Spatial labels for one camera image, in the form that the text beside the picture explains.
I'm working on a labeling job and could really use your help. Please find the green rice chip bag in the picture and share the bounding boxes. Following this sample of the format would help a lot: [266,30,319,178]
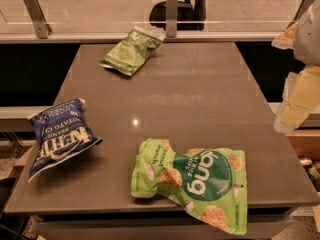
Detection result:
[131,139,248,235]

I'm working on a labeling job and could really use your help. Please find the blue Kettle chip bag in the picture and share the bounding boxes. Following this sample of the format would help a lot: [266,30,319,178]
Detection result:
[28,98,102,182]

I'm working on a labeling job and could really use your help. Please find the metal rail bracket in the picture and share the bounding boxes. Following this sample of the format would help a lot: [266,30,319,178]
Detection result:
[288,0,316,27]
[23,0,52,39]
[166,0,178,38]

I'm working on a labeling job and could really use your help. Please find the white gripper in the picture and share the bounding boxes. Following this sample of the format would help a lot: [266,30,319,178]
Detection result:
[271,0,320,134]

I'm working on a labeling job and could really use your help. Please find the middle metal rail bracket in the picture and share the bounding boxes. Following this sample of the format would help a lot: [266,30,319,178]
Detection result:
[166,0,178,38]

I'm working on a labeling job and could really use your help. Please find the green jalapeno chip bag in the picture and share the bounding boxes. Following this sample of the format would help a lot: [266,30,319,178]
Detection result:
[99,26,165,77]

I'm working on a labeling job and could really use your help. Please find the glass barrier panel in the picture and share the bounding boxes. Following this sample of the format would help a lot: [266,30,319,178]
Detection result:
[0,0,320,36]

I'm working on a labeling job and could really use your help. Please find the cans in box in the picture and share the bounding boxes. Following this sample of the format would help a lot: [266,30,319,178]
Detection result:
[299,156,320,192]

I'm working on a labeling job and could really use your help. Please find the right metal rail bracket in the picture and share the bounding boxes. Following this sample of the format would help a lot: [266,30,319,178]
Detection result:
[288,0,316,27]

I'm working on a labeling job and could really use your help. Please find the black office chair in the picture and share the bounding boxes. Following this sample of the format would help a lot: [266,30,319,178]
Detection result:
[149,0,206,30]

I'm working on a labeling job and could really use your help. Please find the left metal rail bracket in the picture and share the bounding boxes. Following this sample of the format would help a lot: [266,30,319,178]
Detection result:
[23,0,52,39]

